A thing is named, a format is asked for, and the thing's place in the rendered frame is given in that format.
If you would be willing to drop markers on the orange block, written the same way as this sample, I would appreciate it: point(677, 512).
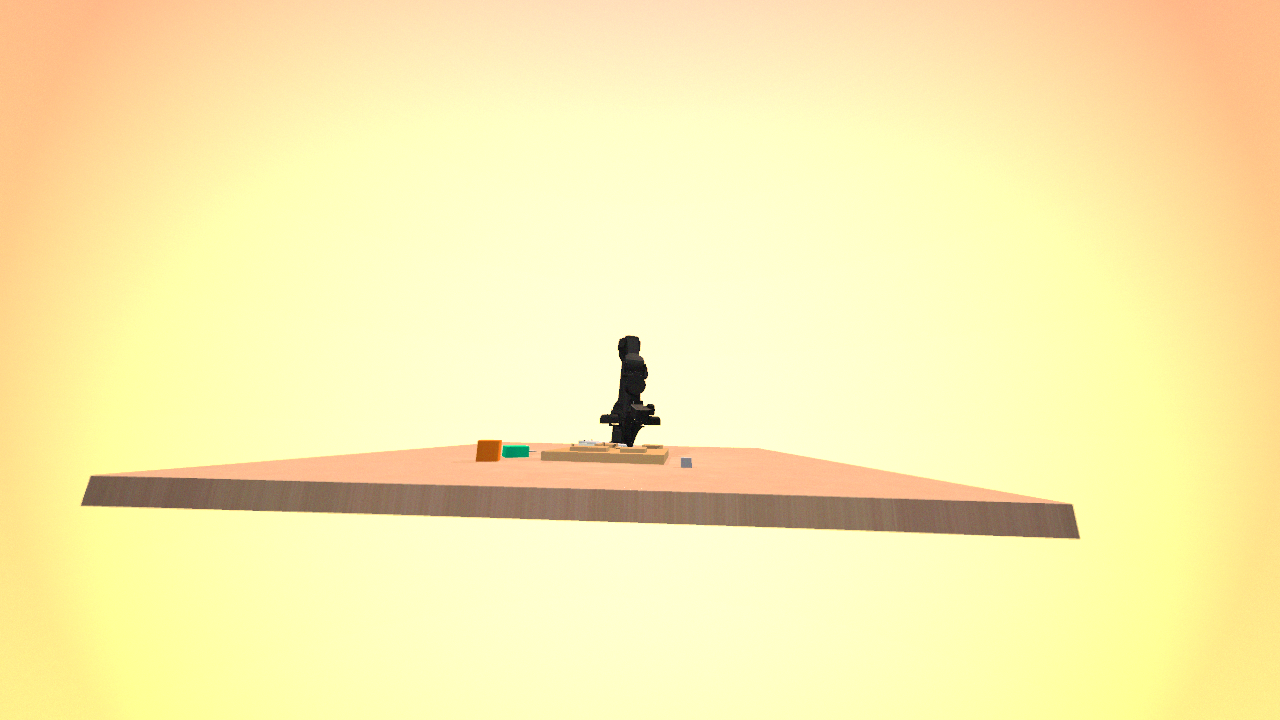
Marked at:
point(488, 450)

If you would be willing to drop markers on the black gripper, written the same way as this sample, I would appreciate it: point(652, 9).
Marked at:
point(629, 432)

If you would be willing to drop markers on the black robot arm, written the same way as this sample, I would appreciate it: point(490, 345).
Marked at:
point(632, 383)

